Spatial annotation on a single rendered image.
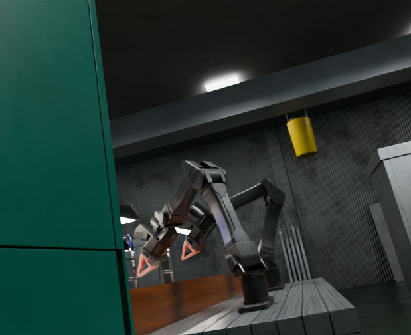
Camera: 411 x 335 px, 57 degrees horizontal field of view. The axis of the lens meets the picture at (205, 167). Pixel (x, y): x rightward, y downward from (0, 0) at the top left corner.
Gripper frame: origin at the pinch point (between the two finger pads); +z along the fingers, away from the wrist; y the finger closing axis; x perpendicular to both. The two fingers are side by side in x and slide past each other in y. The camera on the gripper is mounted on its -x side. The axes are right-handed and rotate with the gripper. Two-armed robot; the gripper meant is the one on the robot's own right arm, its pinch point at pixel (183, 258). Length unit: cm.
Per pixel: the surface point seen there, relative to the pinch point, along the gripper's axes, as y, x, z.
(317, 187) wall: -782, -63, -157
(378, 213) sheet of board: -771, 80, -184
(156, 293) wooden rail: 64, 18, -4
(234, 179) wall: -772, -238, -53
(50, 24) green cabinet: 101, -17, -40
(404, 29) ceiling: -491, -69, -423
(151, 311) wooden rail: 68, 21, -2
